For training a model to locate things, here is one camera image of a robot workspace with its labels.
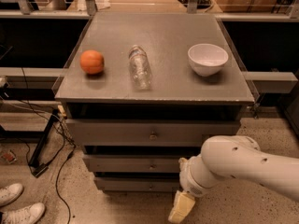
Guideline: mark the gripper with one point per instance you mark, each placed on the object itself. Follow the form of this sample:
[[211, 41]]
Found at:
[[189, 181]]

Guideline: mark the grey drawer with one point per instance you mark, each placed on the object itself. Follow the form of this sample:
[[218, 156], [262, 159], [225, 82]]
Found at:
[[96, 132], [131, 164], [136, 184]]

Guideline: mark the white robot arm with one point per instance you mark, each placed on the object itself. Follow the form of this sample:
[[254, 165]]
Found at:
[[225, 157]]

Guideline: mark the grey bottom drawer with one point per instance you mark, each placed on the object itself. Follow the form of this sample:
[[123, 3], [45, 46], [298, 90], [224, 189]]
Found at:
[[136, 184]]

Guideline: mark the grey top drawer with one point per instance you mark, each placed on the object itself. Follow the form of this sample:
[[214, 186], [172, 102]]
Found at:
[[96, 132]]

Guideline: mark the grey drawer cabinet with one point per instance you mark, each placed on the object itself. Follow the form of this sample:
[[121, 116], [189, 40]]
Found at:
[[176, 92]]

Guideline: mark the clear plastic water bottle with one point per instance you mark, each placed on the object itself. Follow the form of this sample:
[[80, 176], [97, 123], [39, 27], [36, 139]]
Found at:
[[139, 68]]

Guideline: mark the white ceramic bowl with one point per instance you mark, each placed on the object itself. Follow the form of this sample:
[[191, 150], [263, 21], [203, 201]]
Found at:
[[207, 59]]

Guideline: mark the white sneaker lower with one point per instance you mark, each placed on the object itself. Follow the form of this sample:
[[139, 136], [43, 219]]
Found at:
[[27, 215]]

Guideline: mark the white sneaker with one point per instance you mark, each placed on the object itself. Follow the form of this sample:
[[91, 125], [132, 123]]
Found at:
[[10, 193], [27, 215]]

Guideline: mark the black metal stand leg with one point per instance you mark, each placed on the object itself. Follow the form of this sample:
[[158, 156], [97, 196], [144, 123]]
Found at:
[[37, 168]]

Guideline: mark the orange ball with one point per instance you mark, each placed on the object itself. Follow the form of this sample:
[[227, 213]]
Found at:
[[92, 62]]

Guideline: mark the white sneaker upper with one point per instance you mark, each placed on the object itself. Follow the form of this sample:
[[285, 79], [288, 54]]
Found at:
[[10, 193]]

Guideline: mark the small red floor object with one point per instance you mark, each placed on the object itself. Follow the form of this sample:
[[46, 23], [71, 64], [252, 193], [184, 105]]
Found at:
[[9, 157]]

